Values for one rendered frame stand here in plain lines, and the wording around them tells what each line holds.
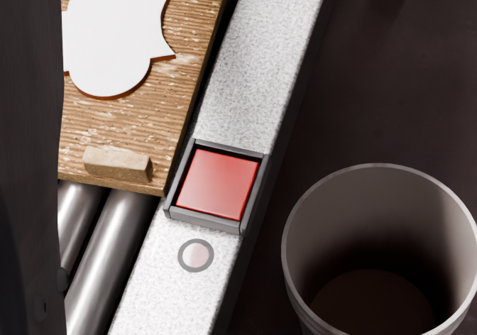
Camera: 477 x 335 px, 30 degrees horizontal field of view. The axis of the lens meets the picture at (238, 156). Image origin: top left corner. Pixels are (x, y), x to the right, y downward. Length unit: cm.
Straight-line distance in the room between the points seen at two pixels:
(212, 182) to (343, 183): 68
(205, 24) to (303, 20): 10
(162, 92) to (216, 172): 10
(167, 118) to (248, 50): 12
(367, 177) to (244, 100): 64
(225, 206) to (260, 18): 22
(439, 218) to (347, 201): 15
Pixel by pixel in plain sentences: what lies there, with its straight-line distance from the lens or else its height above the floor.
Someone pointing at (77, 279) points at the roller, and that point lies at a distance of 78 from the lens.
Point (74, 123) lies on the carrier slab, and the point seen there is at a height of 94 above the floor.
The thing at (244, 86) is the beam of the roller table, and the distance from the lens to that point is 85.
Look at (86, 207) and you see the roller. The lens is 81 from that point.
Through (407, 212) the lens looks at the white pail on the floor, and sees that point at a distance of 153.
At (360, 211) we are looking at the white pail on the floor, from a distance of 154.
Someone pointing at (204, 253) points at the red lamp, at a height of 92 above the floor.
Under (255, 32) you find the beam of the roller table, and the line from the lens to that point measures 89.
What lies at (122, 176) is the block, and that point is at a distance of 78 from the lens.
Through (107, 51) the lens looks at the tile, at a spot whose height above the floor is 94.
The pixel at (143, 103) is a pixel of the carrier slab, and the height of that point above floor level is 94.
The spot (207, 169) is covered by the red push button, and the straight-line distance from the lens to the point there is 79.
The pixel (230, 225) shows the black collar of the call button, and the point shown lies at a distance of 76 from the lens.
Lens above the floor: 161
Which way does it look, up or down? 59 degrees down
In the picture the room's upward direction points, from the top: 10 degrees counter-clockwise
